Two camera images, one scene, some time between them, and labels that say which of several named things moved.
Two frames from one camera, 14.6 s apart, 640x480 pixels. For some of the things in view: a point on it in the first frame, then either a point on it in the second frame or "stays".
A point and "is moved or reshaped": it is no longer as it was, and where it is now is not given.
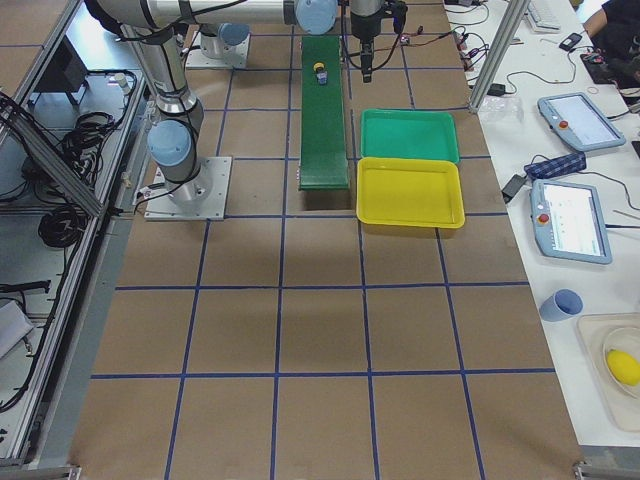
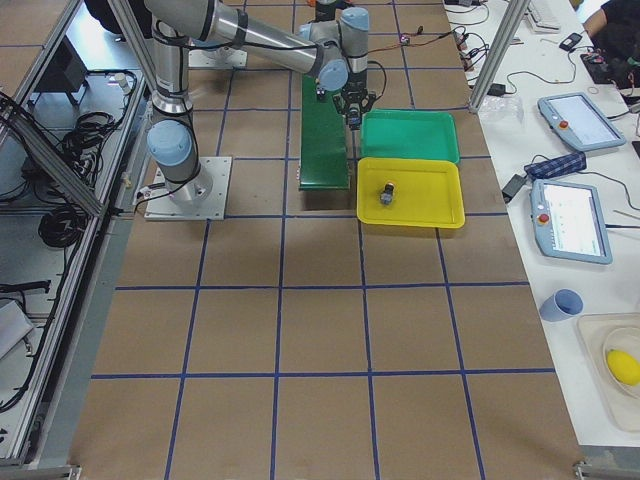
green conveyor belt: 322,138 stays
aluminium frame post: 499,53 stays
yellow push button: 322,75 is moved or reshaped
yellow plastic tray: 414,192 stays
